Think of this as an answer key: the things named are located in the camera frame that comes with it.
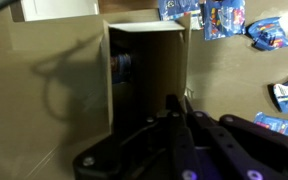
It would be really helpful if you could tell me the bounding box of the blue cardboard snack box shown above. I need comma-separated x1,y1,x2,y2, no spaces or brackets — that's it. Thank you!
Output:
98,13,195,141

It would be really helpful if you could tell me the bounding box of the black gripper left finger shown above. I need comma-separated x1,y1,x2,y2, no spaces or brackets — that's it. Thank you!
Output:
73,94,198,180

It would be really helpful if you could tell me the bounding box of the white flat panel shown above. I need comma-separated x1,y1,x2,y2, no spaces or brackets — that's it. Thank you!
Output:
20,0,100,22

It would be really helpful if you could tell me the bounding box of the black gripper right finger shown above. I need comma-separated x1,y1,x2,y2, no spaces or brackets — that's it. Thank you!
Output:
185,97,288,180

